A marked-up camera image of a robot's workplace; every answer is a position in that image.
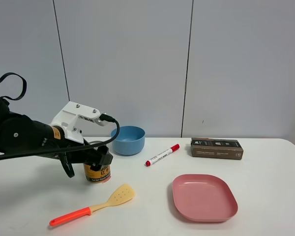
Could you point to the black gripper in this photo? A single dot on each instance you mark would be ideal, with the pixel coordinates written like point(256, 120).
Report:
point(95, 158)

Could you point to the gold energy drink can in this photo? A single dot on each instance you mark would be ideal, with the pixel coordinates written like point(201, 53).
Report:
point(97, 174)

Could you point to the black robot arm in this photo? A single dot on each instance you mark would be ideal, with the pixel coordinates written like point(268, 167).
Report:
point(20, 136)

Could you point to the blue bowl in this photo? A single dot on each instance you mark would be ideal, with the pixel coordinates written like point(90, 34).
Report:
point(130, 141)

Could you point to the red white marker pen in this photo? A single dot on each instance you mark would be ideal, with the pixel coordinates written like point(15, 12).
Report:
point(162, 155)

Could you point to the pink square plate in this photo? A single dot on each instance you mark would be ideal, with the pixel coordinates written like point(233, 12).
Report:
point(203, 198)

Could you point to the brown cardboard box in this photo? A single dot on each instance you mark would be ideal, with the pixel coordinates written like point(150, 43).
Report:
point(216, 148)

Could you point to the yellow spatula orange handle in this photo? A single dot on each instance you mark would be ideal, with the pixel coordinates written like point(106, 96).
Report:
point(120, 196)

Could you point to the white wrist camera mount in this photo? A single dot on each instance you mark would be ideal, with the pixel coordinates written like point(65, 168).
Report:
point(67, 118)

